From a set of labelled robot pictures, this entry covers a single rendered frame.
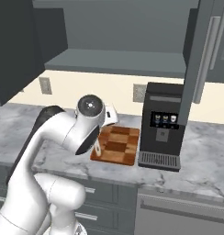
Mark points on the grey drawer front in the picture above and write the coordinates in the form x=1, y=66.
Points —
x=101, y=218
x=104, y=191
x=0, y=189

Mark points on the grey cabinet shelf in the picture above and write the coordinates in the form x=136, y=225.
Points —
x=117, y=62

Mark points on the black coffee machine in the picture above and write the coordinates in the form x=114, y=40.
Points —
x=161, y=134

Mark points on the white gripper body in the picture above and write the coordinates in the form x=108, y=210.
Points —
x=114, y=115

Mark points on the dark grey cabinet door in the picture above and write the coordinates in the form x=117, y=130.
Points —
x=16, y=46

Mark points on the grey closed cabinet door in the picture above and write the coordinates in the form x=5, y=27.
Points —
x=222, y=72

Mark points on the brown checkered cutting board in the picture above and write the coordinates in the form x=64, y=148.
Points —
x=118, y=147

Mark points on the grey dishwasher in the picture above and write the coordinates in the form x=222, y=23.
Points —
x=181, y=217

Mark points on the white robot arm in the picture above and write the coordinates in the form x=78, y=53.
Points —
x=31, y=171

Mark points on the grey wall outlet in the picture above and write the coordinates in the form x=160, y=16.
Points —
x=45, y=85
x=139, y=93

